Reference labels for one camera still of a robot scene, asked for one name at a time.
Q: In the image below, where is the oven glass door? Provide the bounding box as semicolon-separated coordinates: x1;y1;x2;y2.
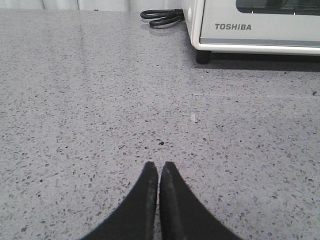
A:
199;0;320;48

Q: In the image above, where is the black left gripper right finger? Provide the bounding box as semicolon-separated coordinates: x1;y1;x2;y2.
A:
159;161;240;240

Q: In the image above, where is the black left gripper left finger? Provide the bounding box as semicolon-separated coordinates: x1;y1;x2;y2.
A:
83;162;159;240

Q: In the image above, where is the white Toshiba toaster oven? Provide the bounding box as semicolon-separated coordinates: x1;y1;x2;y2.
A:
181;0;320;64

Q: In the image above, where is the white curtain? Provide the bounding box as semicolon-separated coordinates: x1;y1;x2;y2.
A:
0;0;181;12

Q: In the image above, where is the black power cable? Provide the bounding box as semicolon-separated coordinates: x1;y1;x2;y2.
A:
140;8;185;29

